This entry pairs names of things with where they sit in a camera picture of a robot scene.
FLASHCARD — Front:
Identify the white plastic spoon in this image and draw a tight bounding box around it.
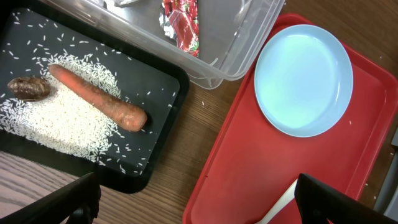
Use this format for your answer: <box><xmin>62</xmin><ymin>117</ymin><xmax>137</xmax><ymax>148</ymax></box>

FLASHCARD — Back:
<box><xmin>256</xmin><ymin>179</ymin><xmax>298</xmax><ymax>224</ymax></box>

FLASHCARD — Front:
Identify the red snack wrapper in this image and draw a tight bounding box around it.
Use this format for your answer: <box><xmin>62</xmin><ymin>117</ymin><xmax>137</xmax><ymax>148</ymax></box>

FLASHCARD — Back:
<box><xmin>159</xmin><ymin>0</ymin><xmax>200</xmax><ymax>57</ymax></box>

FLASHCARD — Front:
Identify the black waste tray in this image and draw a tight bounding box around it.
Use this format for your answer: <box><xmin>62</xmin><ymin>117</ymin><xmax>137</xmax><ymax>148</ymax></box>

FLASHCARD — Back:
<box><xmin>1</xmin><ymin>1</ymin><xmax>190</xmax><ymax>194</ymax></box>

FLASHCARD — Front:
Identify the brown food scrap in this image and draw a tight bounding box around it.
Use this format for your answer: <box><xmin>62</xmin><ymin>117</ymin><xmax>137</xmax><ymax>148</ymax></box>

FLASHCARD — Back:
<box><xmin>7</xmin><ymin>77</ymin><xmax>52</xmax><ymax>101</ymax></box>

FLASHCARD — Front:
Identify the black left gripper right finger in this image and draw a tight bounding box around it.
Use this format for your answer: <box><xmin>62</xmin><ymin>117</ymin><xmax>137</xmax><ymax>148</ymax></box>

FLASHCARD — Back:
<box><xmin>294</xmin><ymin>174</ymin><xmax>397</xmax><ymax>224</ymax></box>

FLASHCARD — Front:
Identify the white rice pile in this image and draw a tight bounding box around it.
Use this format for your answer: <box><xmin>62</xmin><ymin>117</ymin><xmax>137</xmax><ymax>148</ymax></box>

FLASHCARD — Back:
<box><xmin>1</xmin><ymin>53</ymin><xmax>121</xmax><ymax>162</ymax></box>

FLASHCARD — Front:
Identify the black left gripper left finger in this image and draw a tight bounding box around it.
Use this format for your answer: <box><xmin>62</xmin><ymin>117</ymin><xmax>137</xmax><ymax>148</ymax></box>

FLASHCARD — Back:
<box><xmin>1</xmin><ymin>173</ymin><xmax>101</xmax><ymax>224</ymax></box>

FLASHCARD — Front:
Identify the red plastic tray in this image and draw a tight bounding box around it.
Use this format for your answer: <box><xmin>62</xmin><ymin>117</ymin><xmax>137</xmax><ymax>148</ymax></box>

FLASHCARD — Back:
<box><xmin>182</xmin><ymin>12</ymin><xmax>398</xmax><ymax>224</ymax></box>

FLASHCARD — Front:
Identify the grey dishwasher rack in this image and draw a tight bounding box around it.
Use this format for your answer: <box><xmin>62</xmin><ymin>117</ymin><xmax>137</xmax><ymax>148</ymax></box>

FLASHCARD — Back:
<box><xmin>374</xmin><ymin>131</ymin><xmax>397</xmax><ymax>221</ymax></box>

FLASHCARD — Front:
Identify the orange carrot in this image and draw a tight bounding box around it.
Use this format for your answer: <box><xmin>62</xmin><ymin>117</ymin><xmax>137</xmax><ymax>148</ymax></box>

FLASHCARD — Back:
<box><xmin>49</xmin><ymin>64</ymin><xmax>147</xmax><ymax>132</ymax></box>

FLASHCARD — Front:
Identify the clear plastic bin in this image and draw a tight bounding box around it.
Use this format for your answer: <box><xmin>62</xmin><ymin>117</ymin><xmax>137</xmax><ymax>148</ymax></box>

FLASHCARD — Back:
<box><xmin>46</xmin><ymin>0</ymin><xmax>285</xmax><ymax>90</ymax></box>

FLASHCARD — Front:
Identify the light blue plate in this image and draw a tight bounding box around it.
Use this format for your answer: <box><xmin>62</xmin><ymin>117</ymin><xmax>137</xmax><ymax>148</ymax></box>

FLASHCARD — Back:
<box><xmin>254</xmin><ymin>24</ymin><xmax>354</xmax><ymax>138</ymax></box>

